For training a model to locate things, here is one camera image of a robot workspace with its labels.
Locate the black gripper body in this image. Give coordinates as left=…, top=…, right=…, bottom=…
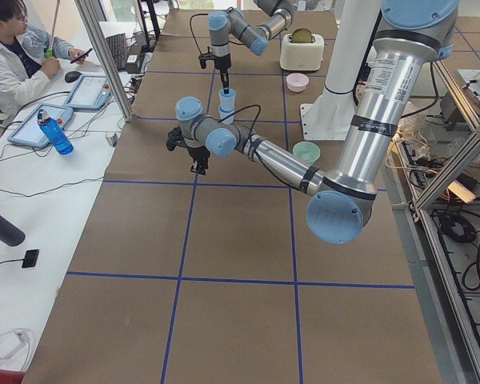
left=187, top=146, right=210, bottom=163
left=214, top=54, right=231, bottom=72

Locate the light blue cup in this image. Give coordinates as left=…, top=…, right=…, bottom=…
left=218, top=88, right=236, bottom=112
left=218, top=106, right=235, bottom=125

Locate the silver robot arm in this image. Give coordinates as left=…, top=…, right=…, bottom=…
left=198, top=0, right=294, bottom=94
left=166, top=1, right=458, bottom=244

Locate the pink plastic bowl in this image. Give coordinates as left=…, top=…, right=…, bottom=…
left=286, top=73, right=309, bottom=93

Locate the cream toaster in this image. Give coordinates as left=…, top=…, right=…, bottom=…
left=279, top=34, right=325, bottom=71

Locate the toast slice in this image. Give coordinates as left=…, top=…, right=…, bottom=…
left=290, top=27, right=314, bottom=44

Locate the black keyboard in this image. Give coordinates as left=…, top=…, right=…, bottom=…
left=105, top=33, right=127, bottom=70

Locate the green plastic bowl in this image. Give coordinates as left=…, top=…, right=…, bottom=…
left=292, top=141, right=321, bottom=165

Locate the far teach pendant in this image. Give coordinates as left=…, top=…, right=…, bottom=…
left=64, top=74, right=111, bottom=110

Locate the teach pendant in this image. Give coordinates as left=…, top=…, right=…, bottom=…
left=64, top=74, right=111, bottom=110
left=8, top=103, right=74, bottom=149

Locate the blue water bottle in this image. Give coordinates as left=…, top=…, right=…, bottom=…
left=37, top=109, right=74, bottom=155

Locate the black computer mouse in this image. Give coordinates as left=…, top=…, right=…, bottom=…
left=64, top=70, right=82, bottom=83

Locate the near teach pendant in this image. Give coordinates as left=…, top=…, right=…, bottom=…
left=8, top=103, right=74, bottom=149

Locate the small black square device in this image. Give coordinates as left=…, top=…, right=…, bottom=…
left=22, top=249, right=39, bottom=269

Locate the person in white jacket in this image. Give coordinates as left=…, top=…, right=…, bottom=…
left=0, top=1, right=88, bottom=117

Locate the dark grey thermos bottle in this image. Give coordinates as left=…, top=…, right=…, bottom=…
left=0, top=215, right=26, bottom=246

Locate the aluminium frame post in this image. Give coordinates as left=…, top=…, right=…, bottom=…
left=74, top=0, right=133, bottom=122

